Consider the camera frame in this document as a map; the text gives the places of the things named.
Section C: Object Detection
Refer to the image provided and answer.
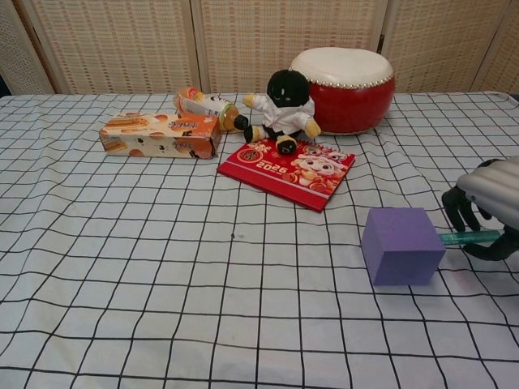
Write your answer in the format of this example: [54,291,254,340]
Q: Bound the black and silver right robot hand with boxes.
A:
[441,156,519,263]

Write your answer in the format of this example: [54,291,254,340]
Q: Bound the green toothpaste tube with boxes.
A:
[439,230,502,246]

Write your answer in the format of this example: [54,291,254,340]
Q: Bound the purple foam cube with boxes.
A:
[361,207,448,287]

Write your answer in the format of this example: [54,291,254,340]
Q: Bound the checkered tablecloth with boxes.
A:
[0,91,519,389]

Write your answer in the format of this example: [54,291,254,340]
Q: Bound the red drum with white skin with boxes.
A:
[289,47,397,136]

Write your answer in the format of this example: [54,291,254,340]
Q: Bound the red 2026 desk calendar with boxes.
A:
[217,137,357,213]

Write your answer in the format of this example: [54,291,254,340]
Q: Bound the black-headed plush doll white robe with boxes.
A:
[234,68,322,156]

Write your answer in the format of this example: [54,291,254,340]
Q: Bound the orange drink bottle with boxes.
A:
[174,86,239,131]

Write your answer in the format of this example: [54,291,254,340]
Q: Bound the orange and white snack box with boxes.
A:
[100,112,223,160]

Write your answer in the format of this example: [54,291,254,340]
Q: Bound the beige woven folding screen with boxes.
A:
[0,0,519,96]

